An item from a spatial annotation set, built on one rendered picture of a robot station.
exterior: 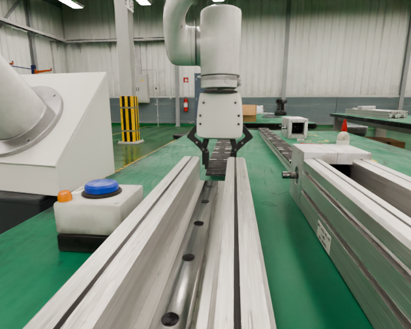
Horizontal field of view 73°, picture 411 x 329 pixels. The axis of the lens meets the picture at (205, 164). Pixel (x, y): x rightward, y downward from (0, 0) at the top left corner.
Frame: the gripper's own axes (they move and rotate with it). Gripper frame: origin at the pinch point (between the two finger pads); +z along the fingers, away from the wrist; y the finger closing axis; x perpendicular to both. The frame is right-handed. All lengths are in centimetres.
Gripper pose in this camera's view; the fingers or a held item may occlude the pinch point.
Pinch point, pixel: (219, 160)
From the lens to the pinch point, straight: 63.3
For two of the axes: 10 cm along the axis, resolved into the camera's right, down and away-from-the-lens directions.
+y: -9.9, -0.2, 1.0
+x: -1.0, 2.2, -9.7
